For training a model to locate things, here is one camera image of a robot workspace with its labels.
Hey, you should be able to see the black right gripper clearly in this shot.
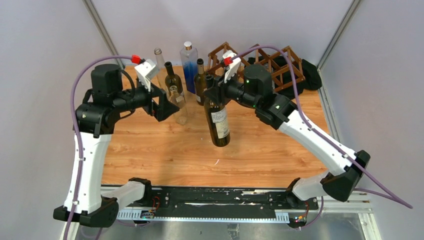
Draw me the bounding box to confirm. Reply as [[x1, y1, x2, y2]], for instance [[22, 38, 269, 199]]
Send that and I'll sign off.
[[202, 68, 260, 110]]

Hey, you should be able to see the dark bottle rack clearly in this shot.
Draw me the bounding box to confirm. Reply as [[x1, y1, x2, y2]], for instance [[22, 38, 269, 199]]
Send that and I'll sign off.
[[203, 93, 231, 147]]

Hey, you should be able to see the dark bottle barcode label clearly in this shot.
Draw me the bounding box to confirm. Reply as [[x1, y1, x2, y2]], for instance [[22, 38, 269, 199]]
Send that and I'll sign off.
[[194, 58, 207, 106]]

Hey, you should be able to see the dark bottle white label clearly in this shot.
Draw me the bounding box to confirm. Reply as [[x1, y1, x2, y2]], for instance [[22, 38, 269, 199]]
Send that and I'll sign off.
[[164, 61, 184, 98]]

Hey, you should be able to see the clear round glass bottle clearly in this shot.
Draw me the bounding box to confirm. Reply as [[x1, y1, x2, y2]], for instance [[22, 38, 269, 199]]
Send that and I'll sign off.
[[154, 47, 169, 96]]

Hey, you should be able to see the blue square glass bottle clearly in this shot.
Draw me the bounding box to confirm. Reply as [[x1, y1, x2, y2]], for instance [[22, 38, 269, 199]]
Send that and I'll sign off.
[[179, 41, 198, 94]]

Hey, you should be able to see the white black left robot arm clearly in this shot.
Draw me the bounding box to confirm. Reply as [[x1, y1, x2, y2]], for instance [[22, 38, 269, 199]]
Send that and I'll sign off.
[[53, 62, 179, 228]]

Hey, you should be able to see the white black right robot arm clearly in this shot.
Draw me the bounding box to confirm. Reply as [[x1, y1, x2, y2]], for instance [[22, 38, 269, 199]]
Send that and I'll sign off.
[[204, 64, 371, 209]]

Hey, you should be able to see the brown wooden wine rack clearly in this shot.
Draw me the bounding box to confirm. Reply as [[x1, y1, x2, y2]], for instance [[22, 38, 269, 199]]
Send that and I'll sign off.
[[206, 41, 306, 92]]

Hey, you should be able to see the black cloth behind rack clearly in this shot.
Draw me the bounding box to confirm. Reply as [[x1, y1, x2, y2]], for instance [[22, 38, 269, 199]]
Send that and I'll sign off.
[[248, 56, 322, 100]]

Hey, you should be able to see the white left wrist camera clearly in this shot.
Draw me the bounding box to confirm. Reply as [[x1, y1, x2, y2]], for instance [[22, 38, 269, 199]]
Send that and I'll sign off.
[[134, 59, 160, 92]]

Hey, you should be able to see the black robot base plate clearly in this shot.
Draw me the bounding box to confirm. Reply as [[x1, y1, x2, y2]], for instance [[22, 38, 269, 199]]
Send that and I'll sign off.
[[117, 186, 320, 224]]

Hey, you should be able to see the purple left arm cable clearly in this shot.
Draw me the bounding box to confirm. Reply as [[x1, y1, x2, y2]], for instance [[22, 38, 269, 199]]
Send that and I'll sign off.
[[62, 54, 143, 240]]

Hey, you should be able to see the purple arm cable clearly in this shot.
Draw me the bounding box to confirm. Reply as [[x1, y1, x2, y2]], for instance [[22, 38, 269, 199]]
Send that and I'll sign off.
[[62, 54, 143, 240], [222, 44, 414, 210]]

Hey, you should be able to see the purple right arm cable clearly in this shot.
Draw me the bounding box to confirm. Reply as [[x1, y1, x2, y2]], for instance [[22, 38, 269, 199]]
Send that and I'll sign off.
[[222, 44, 414, 210]]

